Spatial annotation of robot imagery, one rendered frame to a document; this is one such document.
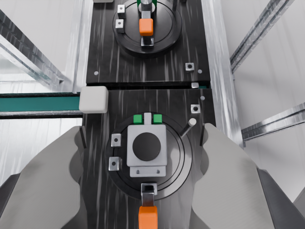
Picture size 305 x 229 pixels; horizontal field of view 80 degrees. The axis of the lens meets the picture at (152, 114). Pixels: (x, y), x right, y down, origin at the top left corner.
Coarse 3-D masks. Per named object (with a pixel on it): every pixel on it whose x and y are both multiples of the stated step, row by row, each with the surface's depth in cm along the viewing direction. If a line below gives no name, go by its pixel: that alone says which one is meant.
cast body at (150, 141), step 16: (128, 128) 21; (144, 128) 21; (160, 128) 21; (128, 144) 20; (144, 144) 19; (160, 144) 19; (128, 160) 20; (144, 160) 19; (160, 160) 20; (144, 176) 22; (160, 176) 22
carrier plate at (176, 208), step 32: (128, 96) 34; (160, 96) 34; (192, 96) 34; (96, 128) 32; (192, 128) 32; (96, 160) 31; (192, 160) 31; (96, 192) 29; (192, 192) 29; (96, 224) 28; (128, 224) 28; (160, 224) 28
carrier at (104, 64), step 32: (96, 0) 40; (128, 0) 38; (160, 0) 38; (192, 0) 40; (96, 32) 38; (128, 32) 36; (160, 32) 36; (192, 32) 38; (96, 64) 36; (128, 64) 36; (160, 64) 36
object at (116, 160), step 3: (111, 159) 27; (114, 159) 27; (117, 159) 27; (120, 159) 29; (111, 162) 27; (114, 162) 27; (117, 162) 27; (111, 165) 27; (114, 165) 27; (117, 165) 27; (111, 168) 27; (114, 168) 27; (117, 168) 27
